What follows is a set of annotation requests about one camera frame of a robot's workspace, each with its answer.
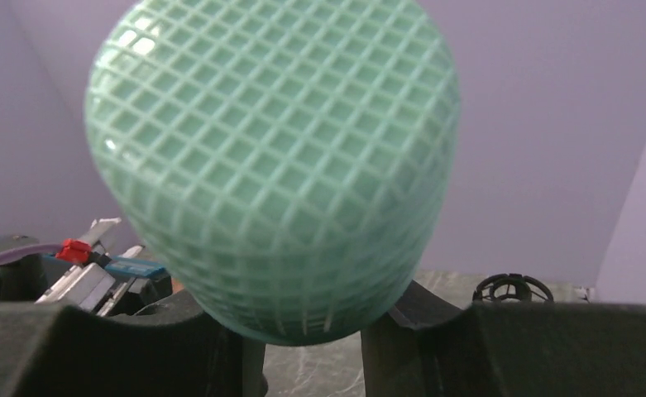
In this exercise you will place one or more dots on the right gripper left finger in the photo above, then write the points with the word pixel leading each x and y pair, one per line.
pixel 169 348

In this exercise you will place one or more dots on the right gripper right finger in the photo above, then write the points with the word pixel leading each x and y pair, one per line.
pixel 424 346

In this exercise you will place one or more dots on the black tripod shock-mount stand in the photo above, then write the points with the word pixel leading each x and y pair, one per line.
pixel 512 287

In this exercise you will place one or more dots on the mint green microphone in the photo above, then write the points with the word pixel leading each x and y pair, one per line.
pixel 286 160

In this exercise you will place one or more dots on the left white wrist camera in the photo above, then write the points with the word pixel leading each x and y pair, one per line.
pixel 89 283

